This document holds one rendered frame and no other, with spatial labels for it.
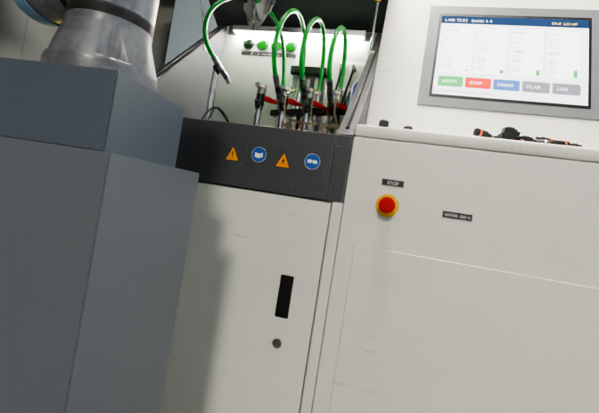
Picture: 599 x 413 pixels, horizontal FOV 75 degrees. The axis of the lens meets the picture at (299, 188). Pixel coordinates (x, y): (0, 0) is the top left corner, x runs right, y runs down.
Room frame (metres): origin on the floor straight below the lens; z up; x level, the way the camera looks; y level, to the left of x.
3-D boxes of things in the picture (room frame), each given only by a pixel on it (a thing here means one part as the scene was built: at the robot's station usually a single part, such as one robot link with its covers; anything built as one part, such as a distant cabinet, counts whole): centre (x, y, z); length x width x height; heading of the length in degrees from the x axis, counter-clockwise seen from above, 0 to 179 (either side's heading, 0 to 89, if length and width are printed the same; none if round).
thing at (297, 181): (1.01, 0.23, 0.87); 0.62 x 0.04 x 0.16; 76
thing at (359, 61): (1.44, -0.13, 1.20); 0.13 x 0.03 x 0.31; 76
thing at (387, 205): (0.86, -0.20, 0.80); 0.05 x 0.04 x 0.05; 76
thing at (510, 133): (0.92, -0.51, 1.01); 0.23 x 0.11 x 0.06; 76
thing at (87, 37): (0.56, 0.31, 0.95); 0.15 x 0.15 x 0.10
